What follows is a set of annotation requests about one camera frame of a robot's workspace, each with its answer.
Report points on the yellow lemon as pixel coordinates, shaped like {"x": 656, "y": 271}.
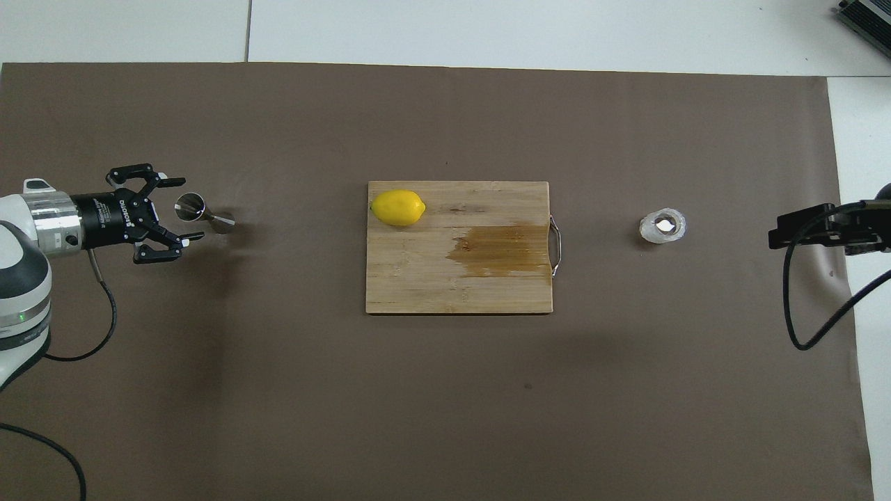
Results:
{"x": 398, "y": 207}

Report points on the grey finned electronic device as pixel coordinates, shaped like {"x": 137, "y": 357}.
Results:
{"x": 870, "y": 17}

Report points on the brown paper table mat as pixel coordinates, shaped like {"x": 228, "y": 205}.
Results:
{"x": 348, "y": 417}

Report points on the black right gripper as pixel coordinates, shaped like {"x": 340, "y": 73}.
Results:
{"x": 863, "y": 229}

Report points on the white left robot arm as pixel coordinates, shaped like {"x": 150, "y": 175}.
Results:
{"x": 21, "y": 278}

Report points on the steel double jigger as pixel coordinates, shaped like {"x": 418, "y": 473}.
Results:
{"x": 189, "y": 207}

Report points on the clear textured glass cup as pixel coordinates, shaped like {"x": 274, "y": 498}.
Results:
{"x": 658, "y": 233}

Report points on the wooden cutting board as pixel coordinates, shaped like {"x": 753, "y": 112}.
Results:
{"x": 418, "y": 278}

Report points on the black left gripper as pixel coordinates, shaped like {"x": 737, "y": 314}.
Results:
{"x": 111, "y": 219}

